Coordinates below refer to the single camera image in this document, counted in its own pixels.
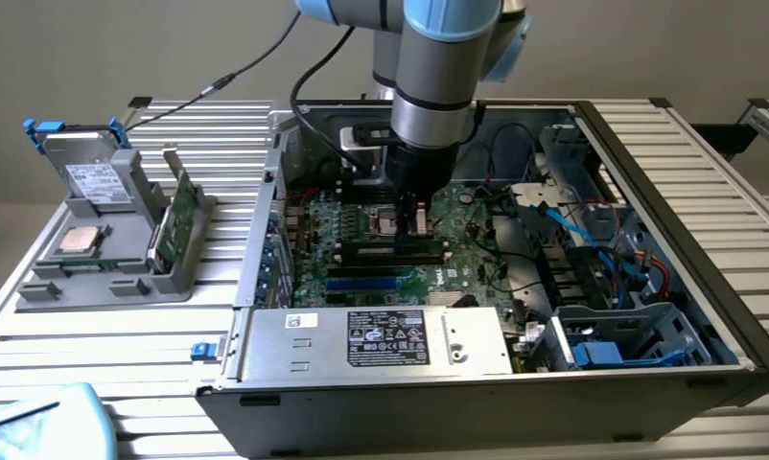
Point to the light blue rounded object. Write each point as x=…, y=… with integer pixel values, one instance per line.
x=45, y=426

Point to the CPU chip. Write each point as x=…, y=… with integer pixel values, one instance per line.
x=85, y=239

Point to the CPU socket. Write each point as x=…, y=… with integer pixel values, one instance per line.
x=381, y=220

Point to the hard disk in blue caddy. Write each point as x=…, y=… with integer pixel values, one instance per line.
x=93, y=177

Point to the blue case latch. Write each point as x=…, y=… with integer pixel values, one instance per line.
x=205, y=351

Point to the metal disk bay blue rails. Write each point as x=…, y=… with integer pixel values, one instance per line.
x=640, y=340

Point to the green graphics card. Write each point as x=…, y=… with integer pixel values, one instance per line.
x=179, y=225

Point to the blue expansion slot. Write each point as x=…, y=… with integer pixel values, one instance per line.
x=365, y=283

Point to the silver chipset heat sink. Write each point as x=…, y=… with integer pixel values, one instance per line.
x=454, y=300

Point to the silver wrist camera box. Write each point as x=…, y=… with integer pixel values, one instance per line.
x=361, y=158

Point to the green motherboard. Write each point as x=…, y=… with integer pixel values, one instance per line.
x=473, y=268

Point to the black RAM stick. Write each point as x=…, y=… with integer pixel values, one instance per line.
x=384, y=249

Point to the silver power supply unit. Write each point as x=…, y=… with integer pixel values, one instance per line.
x=333, y=345

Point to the grey parts rack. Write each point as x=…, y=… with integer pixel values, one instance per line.
x=97, y=282

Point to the metal drive cage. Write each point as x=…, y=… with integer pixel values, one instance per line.
x=573, y=163

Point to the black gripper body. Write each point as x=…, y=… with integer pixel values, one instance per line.
x=422, y=167

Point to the open black PC case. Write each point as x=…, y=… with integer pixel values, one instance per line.
x=422, y=417

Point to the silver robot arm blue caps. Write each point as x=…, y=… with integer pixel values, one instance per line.
x=432, y=72

